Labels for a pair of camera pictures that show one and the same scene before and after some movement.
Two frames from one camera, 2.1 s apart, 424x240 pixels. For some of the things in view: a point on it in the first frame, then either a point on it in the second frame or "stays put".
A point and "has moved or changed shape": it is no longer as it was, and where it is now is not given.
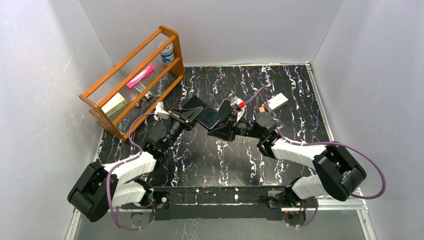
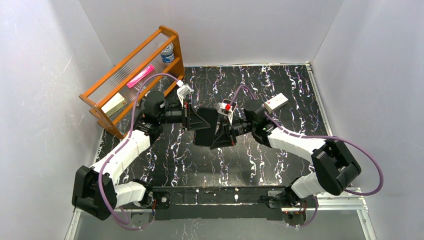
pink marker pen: x=140 y=76 stays put
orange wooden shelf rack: x=125 y=98 stays put
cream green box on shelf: x=114 y=105 stays put
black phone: x=209 y=117 has moved or changed shape
